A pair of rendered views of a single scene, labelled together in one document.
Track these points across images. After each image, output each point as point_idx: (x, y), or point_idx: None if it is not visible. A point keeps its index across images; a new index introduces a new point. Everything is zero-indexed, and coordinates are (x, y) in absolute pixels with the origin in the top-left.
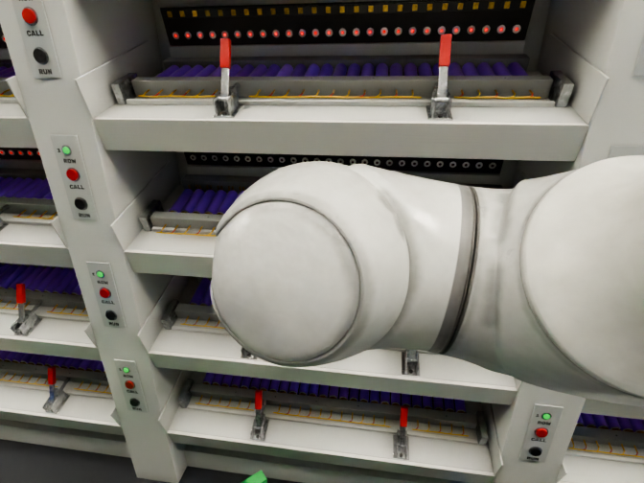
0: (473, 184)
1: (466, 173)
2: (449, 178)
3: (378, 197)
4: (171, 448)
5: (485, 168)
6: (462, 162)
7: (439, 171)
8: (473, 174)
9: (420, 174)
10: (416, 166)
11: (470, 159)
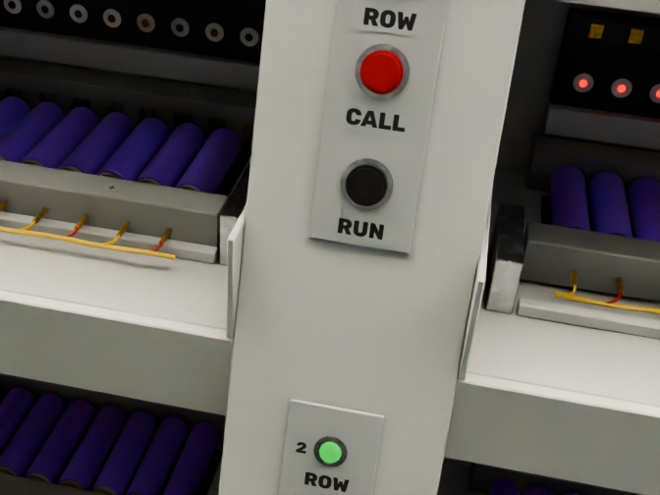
0: (204, 87)
1: (183, 54)
2: (141, 64)
3: None
4: None
5: (233, 43)
6: (169, 19)
7: (115, 39)
8: (202, 59)
9: (62, 44)
10: (52, 18)
11: (188, 12)
